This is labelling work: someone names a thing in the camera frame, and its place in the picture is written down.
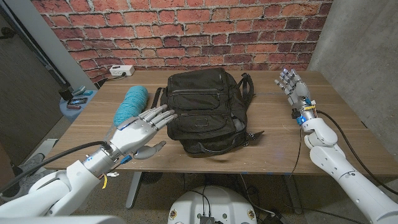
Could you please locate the small red brown item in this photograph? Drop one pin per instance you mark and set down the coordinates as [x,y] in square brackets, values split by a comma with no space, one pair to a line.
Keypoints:
[74,107]

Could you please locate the grey teal case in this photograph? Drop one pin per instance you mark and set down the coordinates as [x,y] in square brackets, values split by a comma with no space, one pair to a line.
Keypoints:
[78,90]

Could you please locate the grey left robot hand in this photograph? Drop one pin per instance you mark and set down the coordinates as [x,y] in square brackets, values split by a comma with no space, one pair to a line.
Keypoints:
[133,133]

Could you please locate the black round fan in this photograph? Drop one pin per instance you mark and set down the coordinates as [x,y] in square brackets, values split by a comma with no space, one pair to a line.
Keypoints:
[151,177]

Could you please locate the small blue item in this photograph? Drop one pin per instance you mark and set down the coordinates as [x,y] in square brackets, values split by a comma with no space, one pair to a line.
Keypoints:
[88,92]

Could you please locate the grey table leg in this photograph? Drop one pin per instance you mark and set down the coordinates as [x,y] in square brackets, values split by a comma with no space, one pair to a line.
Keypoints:
[292,193]
[133,189]

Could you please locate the grey sneaker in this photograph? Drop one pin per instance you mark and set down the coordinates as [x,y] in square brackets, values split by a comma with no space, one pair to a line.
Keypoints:
[26,184]
[34,160]

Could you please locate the teal yarn skein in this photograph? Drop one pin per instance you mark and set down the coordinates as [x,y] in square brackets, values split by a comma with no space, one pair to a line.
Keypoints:
[132,102]

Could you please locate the black backpack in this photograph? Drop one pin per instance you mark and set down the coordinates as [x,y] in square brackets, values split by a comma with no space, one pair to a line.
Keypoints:
[202,105]

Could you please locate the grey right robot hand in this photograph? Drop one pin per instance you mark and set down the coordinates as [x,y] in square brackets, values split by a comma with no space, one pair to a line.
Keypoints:
[298,91]

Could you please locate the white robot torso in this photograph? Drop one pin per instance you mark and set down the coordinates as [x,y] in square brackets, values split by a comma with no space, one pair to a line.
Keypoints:
[211,202]

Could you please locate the blue round side table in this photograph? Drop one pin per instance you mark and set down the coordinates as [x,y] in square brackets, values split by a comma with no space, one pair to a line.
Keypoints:
[73,115]

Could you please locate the red brick printed backdrop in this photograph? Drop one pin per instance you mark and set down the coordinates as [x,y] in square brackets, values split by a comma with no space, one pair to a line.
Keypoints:
[186,31]

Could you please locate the black power adapter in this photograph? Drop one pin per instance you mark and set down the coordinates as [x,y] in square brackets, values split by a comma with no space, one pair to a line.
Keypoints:
[275,219]

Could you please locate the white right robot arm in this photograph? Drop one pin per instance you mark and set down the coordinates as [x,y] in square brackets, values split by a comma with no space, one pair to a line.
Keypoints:
[342,174]

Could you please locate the white power strip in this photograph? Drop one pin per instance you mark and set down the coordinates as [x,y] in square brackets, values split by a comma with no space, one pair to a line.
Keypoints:
[121,70]

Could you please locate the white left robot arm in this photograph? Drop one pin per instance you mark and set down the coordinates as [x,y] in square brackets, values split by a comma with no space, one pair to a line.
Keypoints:
[56,189]

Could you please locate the black cup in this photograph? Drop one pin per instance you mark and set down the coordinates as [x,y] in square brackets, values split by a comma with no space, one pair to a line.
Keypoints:
[66,94]

